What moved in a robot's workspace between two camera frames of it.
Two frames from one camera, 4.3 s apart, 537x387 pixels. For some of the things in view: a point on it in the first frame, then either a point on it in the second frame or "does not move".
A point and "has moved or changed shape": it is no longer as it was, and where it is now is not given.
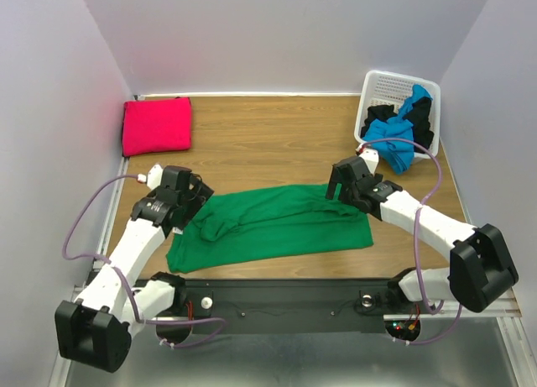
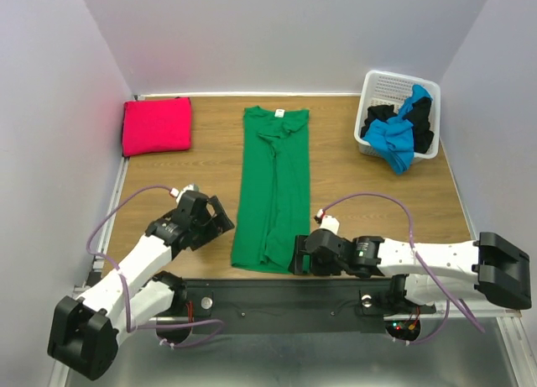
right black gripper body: x=346 y=180 -> x=299 y=254
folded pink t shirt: x=156 y=126 does not move
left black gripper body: x=195 y=201 -> x=205 y=230
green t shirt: x=252 y=225 has moved or changed shape
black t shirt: x=418 y=113 does not move
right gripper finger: x=336 y=177 -> x=300 y=263
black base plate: x=286 y=305 does not move
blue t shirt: x=398 y=154 does not move
